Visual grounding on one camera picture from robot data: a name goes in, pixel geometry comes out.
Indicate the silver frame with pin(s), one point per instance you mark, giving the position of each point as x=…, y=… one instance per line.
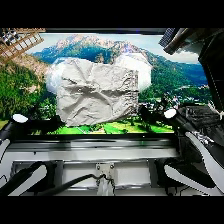
x=100, y=149

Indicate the white garment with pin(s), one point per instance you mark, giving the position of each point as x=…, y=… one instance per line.
x=96, y=95

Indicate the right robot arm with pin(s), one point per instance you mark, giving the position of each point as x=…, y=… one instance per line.
x=203, y=156

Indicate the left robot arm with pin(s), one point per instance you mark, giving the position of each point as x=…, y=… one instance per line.
x=20, y=177

